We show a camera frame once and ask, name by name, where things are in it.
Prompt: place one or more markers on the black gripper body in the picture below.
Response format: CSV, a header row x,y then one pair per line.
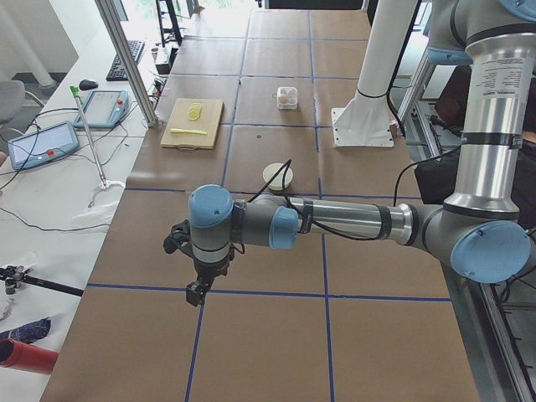
x,y
210,269

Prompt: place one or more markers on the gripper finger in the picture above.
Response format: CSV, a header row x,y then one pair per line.
x,y
196,293

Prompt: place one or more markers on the clear plastic egg box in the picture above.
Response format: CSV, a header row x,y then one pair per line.
x,y
288,91

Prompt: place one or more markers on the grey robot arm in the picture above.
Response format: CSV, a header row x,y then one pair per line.
x,y
475,231

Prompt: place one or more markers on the white round bowl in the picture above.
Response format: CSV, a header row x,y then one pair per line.
x,y
279,175

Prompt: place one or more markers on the metal grabber stick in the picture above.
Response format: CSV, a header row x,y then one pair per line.
x,y
105,183

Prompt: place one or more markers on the yellow plastic knife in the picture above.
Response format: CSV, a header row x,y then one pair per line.
x,y
188,131

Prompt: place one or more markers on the bamboo cutting board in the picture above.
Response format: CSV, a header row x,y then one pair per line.
x,y
210,117

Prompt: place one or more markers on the folded navy umbrella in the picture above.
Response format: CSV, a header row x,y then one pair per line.
x,y
30,332

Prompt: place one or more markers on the black tripod rod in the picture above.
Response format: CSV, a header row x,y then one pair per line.
x,y
15,275

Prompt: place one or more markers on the red cylinder bottle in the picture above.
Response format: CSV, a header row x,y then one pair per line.
x,y
27,357

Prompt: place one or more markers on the blue teach pendant far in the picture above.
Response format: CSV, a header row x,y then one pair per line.
x,y
103,109

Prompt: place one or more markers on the blue teach pendant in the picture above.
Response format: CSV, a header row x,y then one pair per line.
x,y
43,146
103,109

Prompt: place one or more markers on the blue teach pendant near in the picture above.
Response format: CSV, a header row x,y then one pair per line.
x,y
43,146

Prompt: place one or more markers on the black computer mouse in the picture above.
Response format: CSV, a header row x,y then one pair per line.
x,y
88,84

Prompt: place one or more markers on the seated person in black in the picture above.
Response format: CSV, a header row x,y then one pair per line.
x,y
436,179

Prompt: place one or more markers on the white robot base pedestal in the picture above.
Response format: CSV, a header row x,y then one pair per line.
x,y
365,121

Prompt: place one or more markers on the aluminium frame post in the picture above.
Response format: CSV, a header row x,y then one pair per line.
x,y
112,22

